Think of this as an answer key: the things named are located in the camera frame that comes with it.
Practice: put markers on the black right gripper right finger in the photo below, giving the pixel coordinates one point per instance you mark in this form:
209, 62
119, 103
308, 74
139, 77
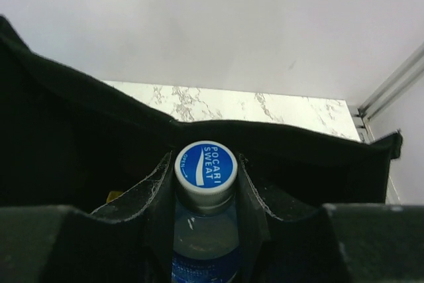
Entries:
283, 239

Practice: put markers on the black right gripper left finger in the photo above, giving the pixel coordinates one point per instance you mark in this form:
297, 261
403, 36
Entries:
129, 239

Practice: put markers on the green glass Perrier bottle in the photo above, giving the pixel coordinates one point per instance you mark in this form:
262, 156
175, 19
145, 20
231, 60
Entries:
112, 195

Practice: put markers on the black canvas bag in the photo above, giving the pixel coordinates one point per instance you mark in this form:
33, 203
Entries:
69, 139

